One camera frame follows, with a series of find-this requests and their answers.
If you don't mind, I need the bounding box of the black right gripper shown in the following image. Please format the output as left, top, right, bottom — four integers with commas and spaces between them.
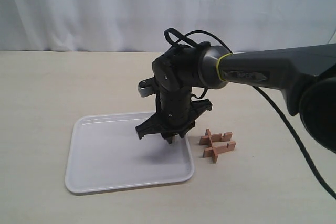
135, 85, 212, 144

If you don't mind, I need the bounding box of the wooden slat horizontal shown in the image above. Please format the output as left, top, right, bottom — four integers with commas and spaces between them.
199, 130, 233, 145

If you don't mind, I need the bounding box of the wooden slat vertical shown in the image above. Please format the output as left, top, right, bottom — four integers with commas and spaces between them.
203, 129, 218, 164

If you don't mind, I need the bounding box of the wooden slat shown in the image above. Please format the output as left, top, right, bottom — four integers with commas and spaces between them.
203, 141, 236, 158

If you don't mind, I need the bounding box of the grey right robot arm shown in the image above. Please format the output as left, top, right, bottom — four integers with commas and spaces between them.
135, 42, 335, 151

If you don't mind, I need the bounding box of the white plastic tray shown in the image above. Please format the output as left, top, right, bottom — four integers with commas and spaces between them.
65, 111, 195, 195

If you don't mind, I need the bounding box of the white curtain backdrop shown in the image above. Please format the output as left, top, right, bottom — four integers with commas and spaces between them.
1, 0, 335, 51

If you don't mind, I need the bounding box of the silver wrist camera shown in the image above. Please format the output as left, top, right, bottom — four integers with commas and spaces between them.
138, 77, 159, 98

